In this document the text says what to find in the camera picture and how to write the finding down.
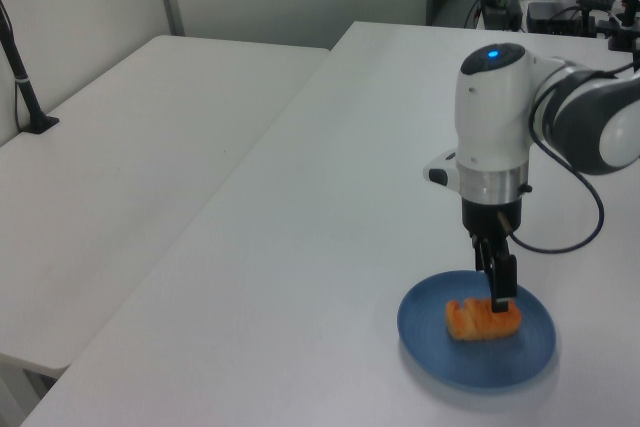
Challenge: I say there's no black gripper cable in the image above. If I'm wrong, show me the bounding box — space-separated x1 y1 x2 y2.
502 60 640 254

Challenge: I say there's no small black computer box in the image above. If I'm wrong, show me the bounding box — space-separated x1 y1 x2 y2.
480 0 523 31

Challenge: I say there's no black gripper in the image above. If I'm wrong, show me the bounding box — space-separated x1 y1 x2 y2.
460 196 525 315

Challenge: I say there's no orange bread loaf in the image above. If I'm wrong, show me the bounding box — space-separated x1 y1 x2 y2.
444 296 524 344

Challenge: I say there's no blue round plate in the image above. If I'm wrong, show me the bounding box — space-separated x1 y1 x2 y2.
397 270 557 389

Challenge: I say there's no black clamp mount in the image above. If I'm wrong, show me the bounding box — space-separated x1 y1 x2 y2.
606 0 640 52

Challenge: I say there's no black pole with base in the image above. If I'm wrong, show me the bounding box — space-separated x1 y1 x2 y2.
0 0 60 136

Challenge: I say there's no flat black electronics box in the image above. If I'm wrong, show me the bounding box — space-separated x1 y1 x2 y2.
526 0 599 39

